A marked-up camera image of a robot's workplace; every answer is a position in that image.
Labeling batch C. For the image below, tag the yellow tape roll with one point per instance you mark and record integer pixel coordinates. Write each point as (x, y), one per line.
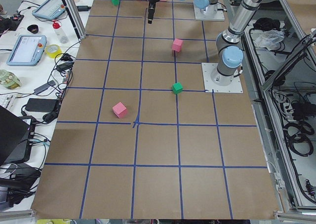
(53, 51)

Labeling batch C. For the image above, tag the white squeeze bottle red cap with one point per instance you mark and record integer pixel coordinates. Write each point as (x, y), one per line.
(59, 32)

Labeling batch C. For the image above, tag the black bowl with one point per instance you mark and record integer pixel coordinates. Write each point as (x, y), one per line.
(34, 29)

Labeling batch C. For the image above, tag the crumpled white cloth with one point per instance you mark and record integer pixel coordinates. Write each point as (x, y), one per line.
(269, 39)

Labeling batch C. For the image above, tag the pink cube far left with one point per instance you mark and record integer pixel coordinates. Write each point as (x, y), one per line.
(120, 110)

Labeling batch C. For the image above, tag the pink cube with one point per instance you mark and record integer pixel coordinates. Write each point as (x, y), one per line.
(177, 45)
(120, 110)

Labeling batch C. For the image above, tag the black laptop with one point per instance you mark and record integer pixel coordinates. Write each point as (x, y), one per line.
(15, 135)

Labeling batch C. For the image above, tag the green cube front left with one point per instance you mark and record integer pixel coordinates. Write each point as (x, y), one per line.
(177, 88)

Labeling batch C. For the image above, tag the green cube near bin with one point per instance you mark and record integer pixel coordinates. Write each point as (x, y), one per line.
(115, 2)

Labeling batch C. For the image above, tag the teach pendant upper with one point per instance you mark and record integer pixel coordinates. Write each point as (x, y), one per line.
(49, 10)

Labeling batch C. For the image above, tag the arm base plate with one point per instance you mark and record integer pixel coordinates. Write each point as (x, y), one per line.
(210, 13)
(214, 82)

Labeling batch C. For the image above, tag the pink cube front centre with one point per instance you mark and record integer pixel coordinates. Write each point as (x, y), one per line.
(177, 45)

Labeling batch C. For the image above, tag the teach pendant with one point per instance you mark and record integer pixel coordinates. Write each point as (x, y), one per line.
(49, 10)
(27, 51)

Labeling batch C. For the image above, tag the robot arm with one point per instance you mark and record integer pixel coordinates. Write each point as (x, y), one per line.
(204, 3)
(230, 56)

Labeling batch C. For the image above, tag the aluminium frame post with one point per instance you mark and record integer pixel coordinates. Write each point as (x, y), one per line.
(75, 18)

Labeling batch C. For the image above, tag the black power brick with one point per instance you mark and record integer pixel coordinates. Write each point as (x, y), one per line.
(41, 105)

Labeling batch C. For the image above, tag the teach pendant lower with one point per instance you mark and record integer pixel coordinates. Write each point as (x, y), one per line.
(27, 51)

